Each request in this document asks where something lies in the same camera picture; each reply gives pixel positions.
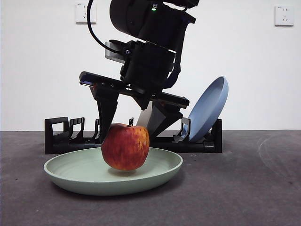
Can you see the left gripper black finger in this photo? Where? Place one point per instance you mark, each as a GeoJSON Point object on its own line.
{"type": "Point", "coordinates": [105, 110]}
{"type": "Point", "coordinates": [164, 117]}

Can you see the red apple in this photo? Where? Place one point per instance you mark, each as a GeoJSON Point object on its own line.
{"type": "Point", "coordinates": [127, 148]}

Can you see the green round plate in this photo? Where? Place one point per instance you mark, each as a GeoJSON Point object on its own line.
{"type": "Point", "coordinates": [77, 174]}

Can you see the white round plate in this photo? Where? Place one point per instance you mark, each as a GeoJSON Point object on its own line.
{"type": "Point", "coordinates": [144, 117]}

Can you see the blue round plate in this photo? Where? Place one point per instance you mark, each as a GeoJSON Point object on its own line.
{"type": "Point", "coordinates": [209, 106]}

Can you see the black plate rack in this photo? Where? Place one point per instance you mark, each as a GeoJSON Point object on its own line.
{"type": "Point", "coordinates": [54, 146]}

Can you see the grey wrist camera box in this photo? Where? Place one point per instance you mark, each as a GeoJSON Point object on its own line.
{"type": "Point", "coordinates": [113, 53]}

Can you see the white wall socket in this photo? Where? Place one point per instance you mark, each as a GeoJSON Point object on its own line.
{"type": "Point", "coordinates": [81, 14]}
{"type": "Point", "coordinates": [284, 16]}

